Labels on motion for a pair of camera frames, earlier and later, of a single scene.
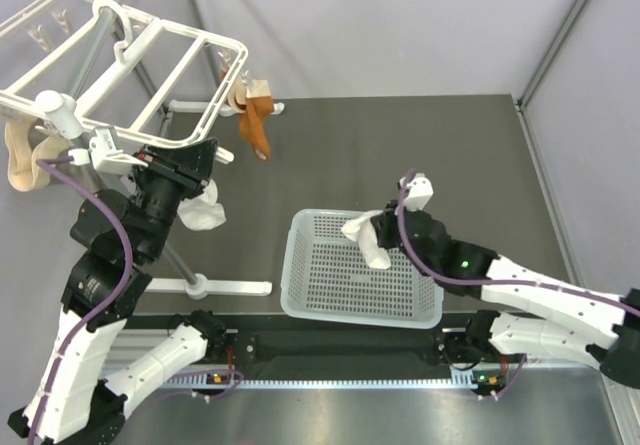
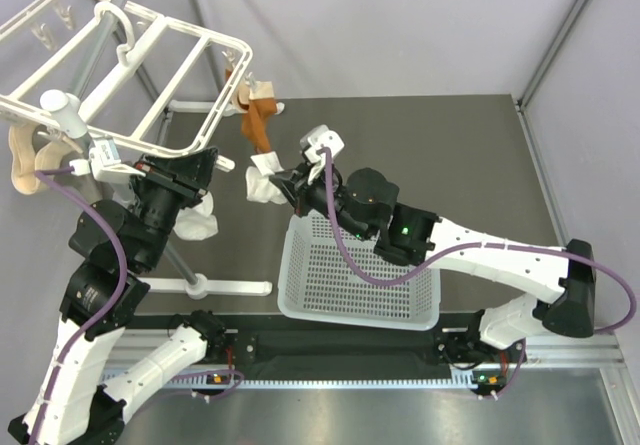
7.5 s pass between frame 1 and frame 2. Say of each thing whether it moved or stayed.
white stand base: stayed
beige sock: stayed
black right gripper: moved
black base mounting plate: stayed
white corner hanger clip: moved
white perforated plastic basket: stayed
